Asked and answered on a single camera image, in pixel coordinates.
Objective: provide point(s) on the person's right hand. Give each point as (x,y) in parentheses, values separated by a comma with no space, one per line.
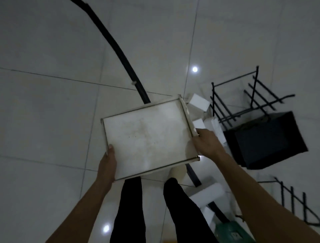
(207,144)

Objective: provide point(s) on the person's left hand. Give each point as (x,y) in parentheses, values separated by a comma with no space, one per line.
(107,165)

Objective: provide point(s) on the person's left thumb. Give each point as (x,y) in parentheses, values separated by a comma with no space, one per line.
(110,149)

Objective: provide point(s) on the white wooden drawer tray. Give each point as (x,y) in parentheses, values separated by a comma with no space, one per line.
(148,136)

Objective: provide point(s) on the person's left forearm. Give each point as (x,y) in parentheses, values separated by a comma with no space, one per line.
(80,212)

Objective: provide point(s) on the person's right forearm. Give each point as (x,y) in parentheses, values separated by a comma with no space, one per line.
(262,200)

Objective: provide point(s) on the person's left leg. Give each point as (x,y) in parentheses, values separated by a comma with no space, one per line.
(130,212)

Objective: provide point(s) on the person's leg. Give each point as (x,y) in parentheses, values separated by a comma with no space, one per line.
(130,212)
(185,212)

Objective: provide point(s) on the white foam block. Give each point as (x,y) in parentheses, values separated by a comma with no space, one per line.
(198,102)
(207,194)
(199,123)
(208,216)

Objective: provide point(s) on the long black curved bar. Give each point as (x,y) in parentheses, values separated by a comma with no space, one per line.
(117,52)

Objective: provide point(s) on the person's right leg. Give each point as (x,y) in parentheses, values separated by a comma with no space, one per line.
(185,212)

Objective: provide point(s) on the black box panel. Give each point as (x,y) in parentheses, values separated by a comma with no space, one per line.
(267,140)

